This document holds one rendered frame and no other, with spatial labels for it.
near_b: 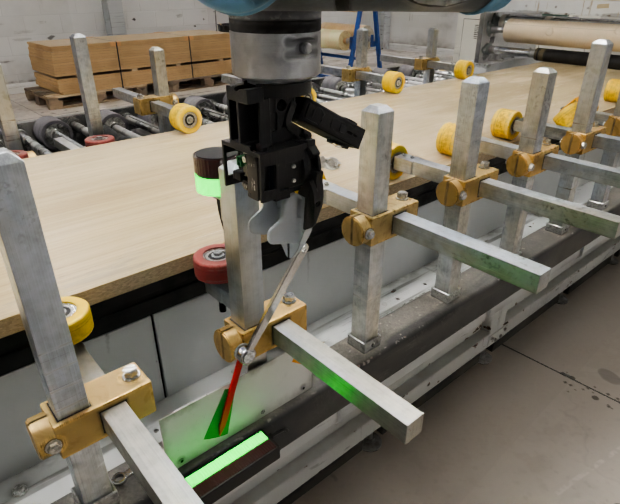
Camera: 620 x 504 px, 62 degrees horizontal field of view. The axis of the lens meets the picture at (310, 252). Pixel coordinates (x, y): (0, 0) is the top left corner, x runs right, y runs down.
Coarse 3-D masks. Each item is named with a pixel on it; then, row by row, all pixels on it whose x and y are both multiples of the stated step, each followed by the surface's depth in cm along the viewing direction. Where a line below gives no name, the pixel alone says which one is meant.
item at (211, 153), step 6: (198, 150) 67; (204, 150) 67; (210, 150) 67; (216, 150) 67; (198, 156) 64; (204, 156) 64; (210, 156) 64; (216, 156) 64; (222, 156) 64; (228, 156) 64; (216, 198) 69; (222, 222) 70
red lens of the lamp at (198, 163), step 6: (234, 156) 65; (198, 162) 64; (204, 162) 64; (210, 162) 64; (216, 162) 64; (222, 162) 64; (198, 168) 65; (204, 168) 64; (210, 168) 64; (216, 168) 64; (198, 174) 65; (204, 174) 65; (210, 174) 64; (216, 174) 64
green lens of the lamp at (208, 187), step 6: (198, 180) 66; (204, 180) 65; (210, 180) 65; (216, 180) 65; (198, 186) 66; (204, 186) 65; (210, 186) 65; (216, 186) 65; (198, 192) 67; (204, 192) 66; (210, 192) 65; (216, 192) 65
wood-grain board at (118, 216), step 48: (384, 96) 200; (432, 96) 200; (576, 96) 200; (144, 144) 142; (192, 144) 142; (432, 144) 142; (48, 192) 110; (96, 192) 110; (144, 192) 110; (192, 192) 110; (48, 240) 90; (96, 240) 90; (144, 240) 90; (192, 240) 90; (0, 288) 76; (96, 288) 76; (0, 336) 69
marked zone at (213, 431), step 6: (228, 390) 73; (222, 396) 72; (222, 402) 73; (222, 408) 73; (216, 414) 73; (216, 420) 73; (228, 420) 75; (210, 426) 73; (216, 426) 74; (228, 426) 75; (210, 432) 73; (216, 432) 74; (222, 432) 75; (204, 438) 73; (210, 438) 74
